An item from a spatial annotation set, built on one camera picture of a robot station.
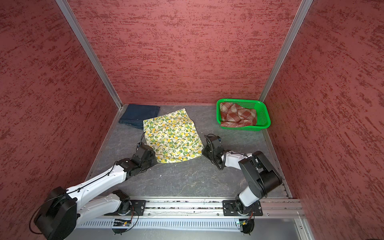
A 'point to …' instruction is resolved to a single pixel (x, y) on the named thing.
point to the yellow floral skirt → (173, 136)
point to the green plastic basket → (263, 119)
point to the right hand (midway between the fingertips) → (201, 153)
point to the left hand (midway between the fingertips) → (155, 161)
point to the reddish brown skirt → (231, 116)
